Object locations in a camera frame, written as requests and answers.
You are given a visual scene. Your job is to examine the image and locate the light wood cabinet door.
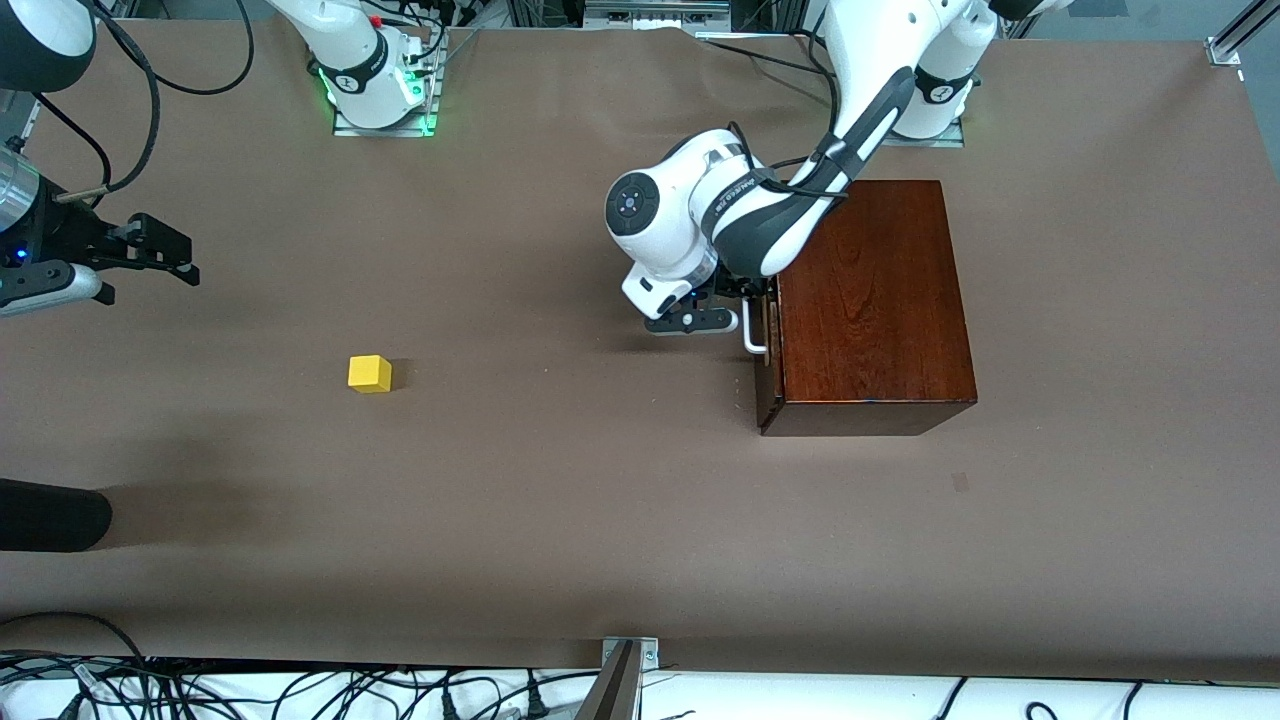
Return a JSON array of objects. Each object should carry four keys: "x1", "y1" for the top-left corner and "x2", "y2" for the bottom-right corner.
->
[{"x1": 740, "y1": 280, "x2": 787, "y2": 433}]

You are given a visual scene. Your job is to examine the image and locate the yellow cube block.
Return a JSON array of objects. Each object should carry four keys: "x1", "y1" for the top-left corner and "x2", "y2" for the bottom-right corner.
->
[{"x1": 347, "y1": 355, "x2": 394, "y2": 395}]

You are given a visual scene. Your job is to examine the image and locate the dark brown wooden cabinet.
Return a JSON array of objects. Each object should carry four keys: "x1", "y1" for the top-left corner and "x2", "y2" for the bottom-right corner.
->
[{"x1": 757, "y1": 180, "x2": 979, "y2": 438}]

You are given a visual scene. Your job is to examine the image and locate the black cylinder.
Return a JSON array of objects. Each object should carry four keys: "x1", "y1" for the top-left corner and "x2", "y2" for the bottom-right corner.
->
[{"x1": 0, "y1": 478, "x2": 113, "y2": 553}]

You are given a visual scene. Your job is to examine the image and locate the brown table cover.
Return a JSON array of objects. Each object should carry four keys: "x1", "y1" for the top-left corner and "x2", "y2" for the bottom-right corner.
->
[{"x1": 0, "y1": 18, "x2": 1280, "y2": 683}]

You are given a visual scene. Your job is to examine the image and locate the dark metal bar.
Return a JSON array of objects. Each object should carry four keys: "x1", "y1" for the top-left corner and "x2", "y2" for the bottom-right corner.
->
[{"x1": 572, "y1": 640, "x2": 644, "y2": 720}]

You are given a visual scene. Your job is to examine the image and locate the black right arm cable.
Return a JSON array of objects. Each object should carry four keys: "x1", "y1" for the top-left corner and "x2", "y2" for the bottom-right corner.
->
[
  {"x1": 95, "y1": 0, "x2": 257, "y2": 97},
  {"x1": 52, "y1": 0, "x2": 163, "y2": 204},
  {"x1": 35, "y1": 92, "x2": 113, "y2": 183}
]

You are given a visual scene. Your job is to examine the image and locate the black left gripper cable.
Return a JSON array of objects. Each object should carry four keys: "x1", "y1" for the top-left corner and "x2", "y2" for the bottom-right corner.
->
[{"x1": 728, "y1": 120, "x2": 853, "y2": 201}]

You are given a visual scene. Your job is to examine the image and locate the aluminium frame rail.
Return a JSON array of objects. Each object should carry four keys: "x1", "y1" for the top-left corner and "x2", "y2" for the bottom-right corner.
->
[
  {"x1": 0, "y1": 88, "x2": 43, "y2": 151},
  {"x1": 582, "y1": 0, "x2": 734, "y2": 29}
]

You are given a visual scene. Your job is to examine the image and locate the black base power cable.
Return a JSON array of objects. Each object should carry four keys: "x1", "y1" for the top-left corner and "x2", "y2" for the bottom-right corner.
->
[{"x1": 700, "y1": 33, "x2": 836, "y2": 101}]

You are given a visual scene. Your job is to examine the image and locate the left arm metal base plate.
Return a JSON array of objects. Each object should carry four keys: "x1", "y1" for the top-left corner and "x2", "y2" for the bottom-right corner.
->
[{"x1": 878, "y1": 118, "x2": 967, "y2": 150}]

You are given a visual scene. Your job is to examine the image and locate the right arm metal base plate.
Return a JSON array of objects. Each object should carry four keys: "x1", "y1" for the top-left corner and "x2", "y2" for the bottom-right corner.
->
[{"x1": 332, "y1": 30, "x2": 441, "y2": 139}]

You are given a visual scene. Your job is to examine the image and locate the silver metal bracket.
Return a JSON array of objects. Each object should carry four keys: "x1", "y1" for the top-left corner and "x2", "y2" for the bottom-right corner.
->
[{"x1": 600, "y1": 636, "x2": 662, "y2": 673}]

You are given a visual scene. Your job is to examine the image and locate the aluminium corner bracket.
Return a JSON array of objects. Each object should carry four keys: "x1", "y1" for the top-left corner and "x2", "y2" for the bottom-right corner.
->
[{"x1": 1205, "y1": 0, "x2": 1280, "y2": 69}]

